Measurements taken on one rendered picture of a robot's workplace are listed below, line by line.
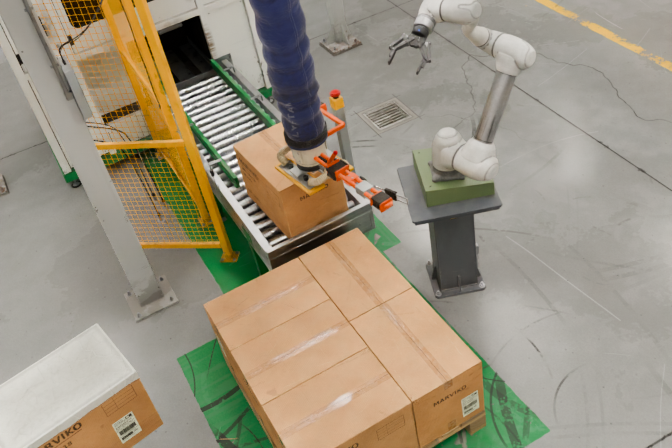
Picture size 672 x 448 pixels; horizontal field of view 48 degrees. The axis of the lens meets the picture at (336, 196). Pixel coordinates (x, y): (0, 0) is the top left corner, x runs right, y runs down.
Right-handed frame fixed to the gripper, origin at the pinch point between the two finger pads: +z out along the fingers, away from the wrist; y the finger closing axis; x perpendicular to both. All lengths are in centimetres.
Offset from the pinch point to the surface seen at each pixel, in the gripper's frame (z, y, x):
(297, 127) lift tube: 28, 46, -42
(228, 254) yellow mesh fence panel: 70, 103, -198
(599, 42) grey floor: -249, -75, -289
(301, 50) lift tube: 6.5, 48.5, -5.5
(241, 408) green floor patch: 158, 33, -144
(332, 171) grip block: 40, 22, -51
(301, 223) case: 52, 44, -119
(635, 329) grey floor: 27, -151, -146
